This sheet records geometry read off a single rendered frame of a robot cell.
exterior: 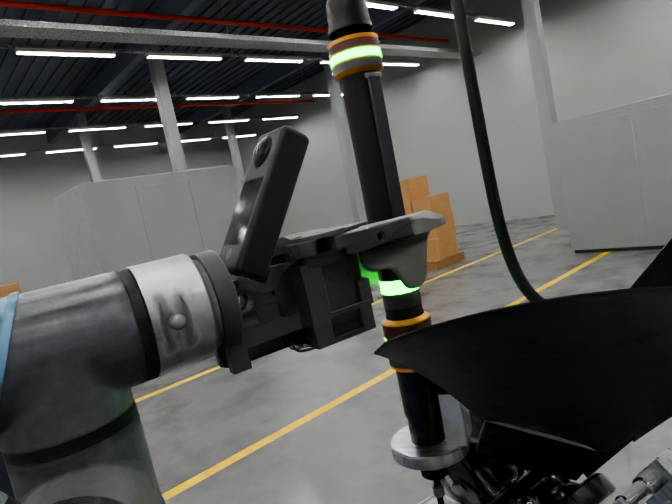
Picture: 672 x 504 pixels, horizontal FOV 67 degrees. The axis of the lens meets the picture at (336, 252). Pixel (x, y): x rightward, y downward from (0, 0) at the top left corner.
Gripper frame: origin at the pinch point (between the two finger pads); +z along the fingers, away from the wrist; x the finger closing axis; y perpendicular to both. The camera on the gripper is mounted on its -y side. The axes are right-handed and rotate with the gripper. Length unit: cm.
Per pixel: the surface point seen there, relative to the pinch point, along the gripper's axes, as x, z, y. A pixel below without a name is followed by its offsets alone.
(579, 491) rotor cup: 7.9, 5.7, 26.4
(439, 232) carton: -611, 555, 95
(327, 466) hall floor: -221, 84, 148
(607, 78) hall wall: -618, 1132, -128
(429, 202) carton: -611, 546, 42
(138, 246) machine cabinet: -620, 82, 7
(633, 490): 2.8, 21.3, 36.4
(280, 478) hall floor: -232, 59, 148
